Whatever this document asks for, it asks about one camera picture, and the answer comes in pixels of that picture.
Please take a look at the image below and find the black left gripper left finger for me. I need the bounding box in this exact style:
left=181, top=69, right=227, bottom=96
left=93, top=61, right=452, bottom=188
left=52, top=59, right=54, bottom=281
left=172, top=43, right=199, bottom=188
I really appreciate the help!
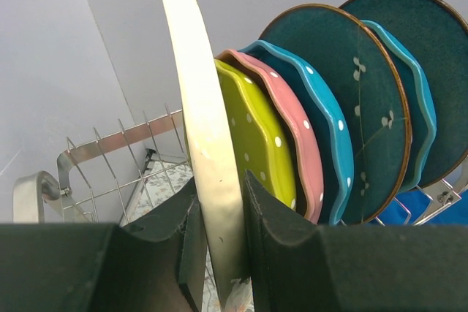
left=1, top=180, right=207, bottom=311

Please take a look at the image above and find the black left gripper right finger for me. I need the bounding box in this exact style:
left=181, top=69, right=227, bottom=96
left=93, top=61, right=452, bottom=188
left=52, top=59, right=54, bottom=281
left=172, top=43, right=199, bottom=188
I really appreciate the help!
left=243, top=172, right=467, bottom=311

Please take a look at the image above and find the cream round plate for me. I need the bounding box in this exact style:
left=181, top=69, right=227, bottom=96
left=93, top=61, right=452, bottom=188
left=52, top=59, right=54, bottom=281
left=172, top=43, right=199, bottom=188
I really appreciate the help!
left=162, top=0, right=252, bottom=311

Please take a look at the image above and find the green polka dot plate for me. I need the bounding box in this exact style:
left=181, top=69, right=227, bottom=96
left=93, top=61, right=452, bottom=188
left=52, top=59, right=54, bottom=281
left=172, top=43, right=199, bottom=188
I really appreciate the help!
left=215, top=59, right=297, bottom=210

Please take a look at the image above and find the steel dish rack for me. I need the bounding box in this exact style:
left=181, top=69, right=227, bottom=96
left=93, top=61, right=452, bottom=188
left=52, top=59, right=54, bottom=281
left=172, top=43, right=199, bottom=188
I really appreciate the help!
left=12, top=103, right=468, bottom=227

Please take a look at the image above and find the floral tablecloth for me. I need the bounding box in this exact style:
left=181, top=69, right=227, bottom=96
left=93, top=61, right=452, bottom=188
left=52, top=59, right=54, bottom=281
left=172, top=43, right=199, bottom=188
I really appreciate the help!
left=127, top=161, right=221, bottom=311

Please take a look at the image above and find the pink polka dot plate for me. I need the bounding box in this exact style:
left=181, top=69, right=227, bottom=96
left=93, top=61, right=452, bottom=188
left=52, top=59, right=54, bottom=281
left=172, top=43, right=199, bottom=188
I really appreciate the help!
left=218, top=49, right=324, bottom=224

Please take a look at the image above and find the blue cloth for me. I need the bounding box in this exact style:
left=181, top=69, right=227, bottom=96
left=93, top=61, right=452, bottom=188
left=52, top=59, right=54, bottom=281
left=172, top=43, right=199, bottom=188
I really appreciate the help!
left=369, top=165, right=468, bottom=226

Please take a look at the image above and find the blue polka dot plate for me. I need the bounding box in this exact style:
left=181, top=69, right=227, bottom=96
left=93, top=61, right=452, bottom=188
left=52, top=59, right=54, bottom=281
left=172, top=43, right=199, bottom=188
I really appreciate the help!
left=240, top=40, right=355, bottom=225

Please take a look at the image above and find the dark teal round plate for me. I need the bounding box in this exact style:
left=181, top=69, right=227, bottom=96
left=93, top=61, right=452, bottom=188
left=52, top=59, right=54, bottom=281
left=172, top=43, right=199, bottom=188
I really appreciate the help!
left=260, top=4, right=412, bottom=225

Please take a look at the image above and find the rear dark teal plate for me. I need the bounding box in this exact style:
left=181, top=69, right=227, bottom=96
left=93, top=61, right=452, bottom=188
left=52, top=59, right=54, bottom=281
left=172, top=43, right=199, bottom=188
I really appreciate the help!
left=340, top=0, right=467, bottom=187

